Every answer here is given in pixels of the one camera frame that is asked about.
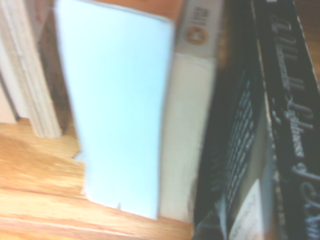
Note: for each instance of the bowler hat paperback book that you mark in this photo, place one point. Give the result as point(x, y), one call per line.
point(295, 125)

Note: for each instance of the cream book with orange logo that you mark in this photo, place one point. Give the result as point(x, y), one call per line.
point(190, 125)

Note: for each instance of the black cover book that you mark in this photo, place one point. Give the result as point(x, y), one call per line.
point(225, 125)

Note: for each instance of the cream paged book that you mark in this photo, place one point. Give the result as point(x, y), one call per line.
point(32, 87)

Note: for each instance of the wooden bookshelf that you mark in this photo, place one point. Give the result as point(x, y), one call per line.
point(37, 175)

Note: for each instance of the pale pinkish book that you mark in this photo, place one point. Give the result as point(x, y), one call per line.
point(7, 105)

